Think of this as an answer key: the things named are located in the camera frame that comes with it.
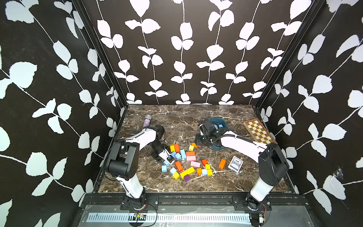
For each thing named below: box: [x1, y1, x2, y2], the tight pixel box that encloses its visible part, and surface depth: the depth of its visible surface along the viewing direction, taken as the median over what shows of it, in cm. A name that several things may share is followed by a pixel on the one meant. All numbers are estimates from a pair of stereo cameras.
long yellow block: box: [180, 166, 196, 179], surface depth 86 cm
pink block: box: [190, 160, 201, 168], surface depth 89 cm
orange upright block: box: [174, 160, 184, 172], surface depth 87 cm
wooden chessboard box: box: [243, 118, 278, 146], surface depth 103 cm
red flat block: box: [185, 151, 196, 157], surface depth 94 cm
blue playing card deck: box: [227, 155, 244, 174], surface depth 88 cm
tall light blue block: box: [180, 148, 187, 159], surface depth 93 cm
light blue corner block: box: [161, 165, 167, 173], surface depth 86 cm
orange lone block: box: [218, 158, 227, 170], surface depth 90 cm
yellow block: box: [169, 143, 175, 153], surface depth 95 cm
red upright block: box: [173, 143, 181, 153], surface depth 95 cm
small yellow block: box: [172, 171, 180, 181], surface depth 83 cm
